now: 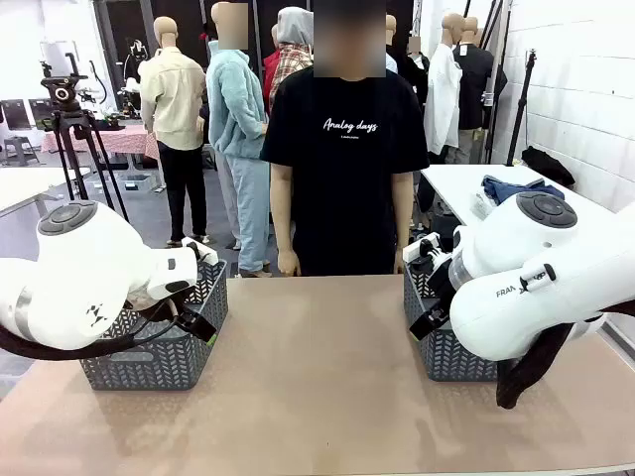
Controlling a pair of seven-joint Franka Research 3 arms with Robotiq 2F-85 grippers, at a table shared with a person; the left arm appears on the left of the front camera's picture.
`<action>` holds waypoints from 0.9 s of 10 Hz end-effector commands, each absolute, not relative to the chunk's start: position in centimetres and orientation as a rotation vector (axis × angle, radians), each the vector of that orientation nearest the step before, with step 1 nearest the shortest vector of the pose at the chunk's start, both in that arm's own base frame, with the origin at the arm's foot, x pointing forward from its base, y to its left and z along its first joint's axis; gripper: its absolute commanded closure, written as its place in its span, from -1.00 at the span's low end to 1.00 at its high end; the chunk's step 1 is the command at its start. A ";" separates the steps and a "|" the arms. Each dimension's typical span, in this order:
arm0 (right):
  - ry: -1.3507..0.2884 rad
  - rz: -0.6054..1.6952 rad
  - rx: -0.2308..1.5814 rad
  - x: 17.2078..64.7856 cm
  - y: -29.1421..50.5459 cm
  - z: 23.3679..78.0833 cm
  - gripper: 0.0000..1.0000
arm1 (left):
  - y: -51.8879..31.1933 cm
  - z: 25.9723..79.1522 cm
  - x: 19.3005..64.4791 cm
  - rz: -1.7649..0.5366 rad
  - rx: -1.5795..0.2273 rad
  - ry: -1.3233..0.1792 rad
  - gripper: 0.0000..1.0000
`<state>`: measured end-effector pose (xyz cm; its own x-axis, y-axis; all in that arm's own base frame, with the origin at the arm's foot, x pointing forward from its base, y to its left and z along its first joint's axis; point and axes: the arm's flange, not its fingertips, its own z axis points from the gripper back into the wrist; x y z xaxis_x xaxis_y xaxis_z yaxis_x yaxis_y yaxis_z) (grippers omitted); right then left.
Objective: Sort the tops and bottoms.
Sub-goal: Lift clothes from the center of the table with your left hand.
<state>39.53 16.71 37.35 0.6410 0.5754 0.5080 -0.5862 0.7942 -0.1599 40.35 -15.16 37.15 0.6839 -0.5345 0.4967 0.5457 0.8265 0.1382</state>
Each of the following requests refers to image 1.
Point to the mannequin in plaid hooded top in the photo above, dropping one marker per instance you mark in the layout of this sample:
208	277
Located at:
292	54

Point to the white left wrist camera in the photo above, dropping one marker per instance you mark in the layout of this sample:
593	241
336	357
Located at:
206	254

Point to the black light stand pole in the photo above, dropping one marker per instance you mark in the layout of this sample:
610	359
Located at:
521	104

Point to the black camera tripod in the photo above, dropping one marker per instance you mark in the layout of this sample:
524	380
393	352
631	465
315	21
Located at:
67	109

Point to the mannequin in pale blue shirt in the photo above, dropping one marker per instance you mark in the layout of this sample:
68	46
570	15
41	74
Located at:
391	49

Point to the person's left hand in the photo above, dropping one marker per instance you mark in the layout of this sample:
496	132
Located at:
399	261

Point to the person's right forearm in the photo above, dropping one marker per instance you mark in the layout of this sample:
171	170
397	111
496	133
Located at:
284	213

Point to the mannequin in light blue fleece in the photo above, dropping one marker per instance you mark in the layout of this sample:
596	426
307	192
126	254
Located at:
238	124

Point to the mannequin in white shirt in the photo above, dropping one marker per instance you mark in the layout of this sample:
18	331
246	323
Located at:
441	99

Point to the mannequin in black shirt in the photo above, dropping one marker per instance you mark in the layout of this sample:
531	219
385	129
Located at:
476	84

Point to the person in black t-shirt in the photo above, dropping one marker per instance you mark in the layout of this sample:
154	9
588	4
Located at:
342	173

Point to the table with red checked cloth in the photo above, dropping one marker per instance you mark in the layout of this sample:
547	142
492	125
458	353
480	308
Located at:
119	139

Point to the large white side table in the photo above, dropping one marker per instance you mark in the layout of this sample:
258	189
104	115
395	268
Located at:
456	183

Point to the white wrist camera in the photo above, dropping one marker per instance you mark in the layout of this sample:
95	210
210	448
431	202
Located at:
206	254
419	248

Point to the small white side table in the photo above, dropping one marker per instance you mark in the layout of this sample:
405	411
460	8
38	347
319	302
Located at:
30	186

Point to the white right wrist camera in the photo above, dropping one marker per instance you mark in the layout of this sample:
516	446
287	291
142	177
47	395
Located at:
419	248

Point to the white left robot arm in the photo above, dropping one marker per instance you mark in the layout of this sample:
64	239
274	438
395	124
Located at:
89	258

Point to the black bag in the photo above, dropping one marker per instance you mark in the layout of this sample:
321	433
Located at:
548	166

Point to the person's left forearm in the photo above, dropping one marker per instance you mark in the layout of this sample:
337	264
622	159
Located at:
403	213

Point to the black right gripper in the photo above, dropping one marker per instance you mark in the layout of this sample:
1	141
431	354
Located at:
440	285

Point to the navy blue folded clothes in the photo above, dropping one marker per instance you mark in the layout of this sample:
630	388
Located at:
501	187

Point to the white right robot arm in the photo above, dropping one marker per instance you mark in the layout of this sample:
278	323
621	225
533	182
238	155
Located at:
536	258

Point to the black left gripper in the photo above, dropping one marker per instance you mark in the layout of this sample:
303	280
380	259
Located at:
183	306

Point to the person's right hand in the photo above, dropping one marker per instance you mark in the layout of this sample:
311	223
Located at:
289	263

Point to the grey plastic woven basket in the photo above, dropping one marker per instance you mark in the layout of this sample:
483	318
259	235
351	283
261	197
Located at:
446	357
164	362

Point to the grey metal stool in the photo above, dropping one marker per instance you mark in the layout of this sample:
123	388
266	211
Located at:
20	149

